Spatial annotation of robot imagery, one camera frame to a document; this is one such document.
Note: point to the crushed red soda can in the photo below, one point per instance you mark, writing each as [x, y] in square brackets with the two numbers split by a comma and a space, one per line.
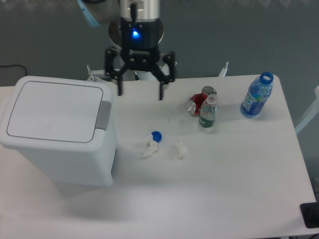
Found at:
[194, 103]

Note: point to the blue bottle cap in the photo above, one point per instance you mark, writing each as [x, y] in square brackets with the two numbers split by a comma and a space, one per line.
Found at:
[157, 136]

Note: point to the crumpled white tissue right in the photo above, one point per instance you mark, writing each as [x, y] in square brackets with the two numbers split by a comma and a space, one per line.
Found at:
[180, 150]

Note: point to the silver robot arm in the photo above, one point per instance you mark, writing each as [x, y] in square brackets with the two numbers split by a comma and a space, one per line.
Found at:
[98, 12]

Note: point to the black device at edge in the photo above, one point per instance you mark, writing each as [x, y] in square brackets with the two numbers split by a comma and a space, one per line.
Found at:
[310, 213]

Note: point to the white frame at right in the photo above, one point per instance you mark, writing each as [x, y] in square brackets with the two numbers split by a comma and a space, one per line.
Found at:
[309, 114]

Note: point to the crumpled white tissue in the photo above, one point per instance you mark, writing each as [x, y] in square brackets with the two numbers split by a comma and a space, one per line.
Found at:
[150, 148]
[180, 150]

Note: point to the white trash can lid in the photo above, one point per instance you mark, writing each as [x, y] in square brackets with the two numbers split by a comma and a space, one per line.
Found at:
[58, 110]

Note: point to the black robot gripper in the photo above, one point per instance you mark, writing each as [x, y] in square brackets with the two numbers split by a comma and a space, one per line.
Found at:
[139, 44]

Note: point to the crumpled white tissue left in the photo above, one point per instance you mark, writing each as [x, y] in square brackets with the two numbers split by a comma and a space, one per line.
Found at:
[150, 148]

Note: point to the small clear green-label bottle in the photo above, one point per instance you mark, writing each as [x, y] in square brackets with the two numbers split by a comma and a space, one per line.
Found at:
[208, 111]

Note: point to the white plastic trash can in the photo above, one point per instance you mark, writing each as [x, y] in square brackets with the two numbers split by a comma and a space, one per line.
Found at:
[89, 164]

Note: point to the blue plastic drink bottle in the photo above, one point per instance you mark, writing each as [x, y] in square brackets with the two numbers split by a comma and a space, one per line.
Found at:
[258, 93]

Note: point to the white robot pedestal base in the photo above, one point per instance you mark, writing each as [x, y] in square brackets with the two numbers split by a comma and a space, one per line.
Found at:
[115, 36]

